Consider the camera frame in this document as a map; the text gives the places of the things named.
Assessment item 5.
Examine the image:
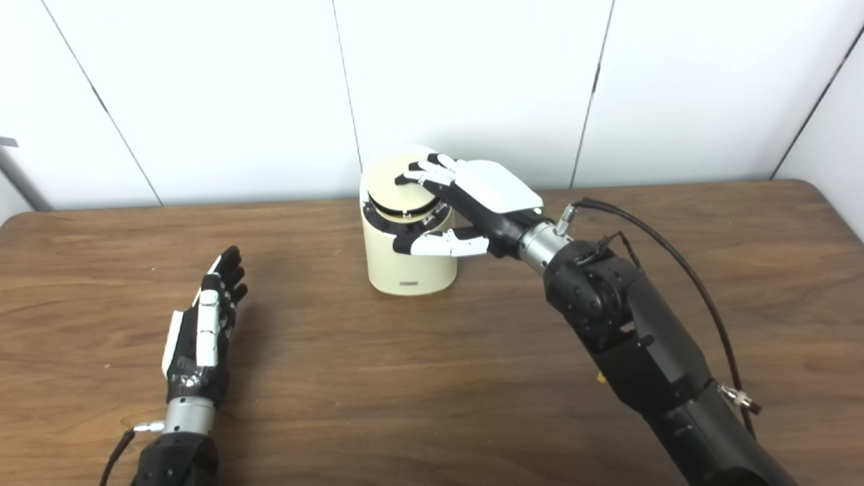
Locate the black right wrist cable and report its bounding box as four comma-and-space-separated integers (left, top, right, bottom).
555, 197, 762, 436

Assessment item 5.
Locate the cream-colored lidded bin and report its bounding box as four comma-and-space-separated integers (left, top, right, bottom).
360, 145, 460, 296

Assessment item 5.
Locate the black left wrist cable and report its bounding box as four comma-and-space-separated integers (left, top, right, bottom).
100, 421, 166, 486

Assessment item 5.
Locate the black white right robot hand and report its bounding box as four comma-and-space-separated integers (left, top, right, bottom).
392, 154, 545, 259

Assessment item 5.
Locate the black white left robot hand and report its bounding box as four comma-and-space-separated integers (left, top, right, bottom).
161, 246, 248, 407

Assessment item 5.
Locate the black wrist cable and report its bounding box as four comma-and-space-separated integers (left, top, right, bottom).
100, 421, 166, 486
555, 197, 762, 436

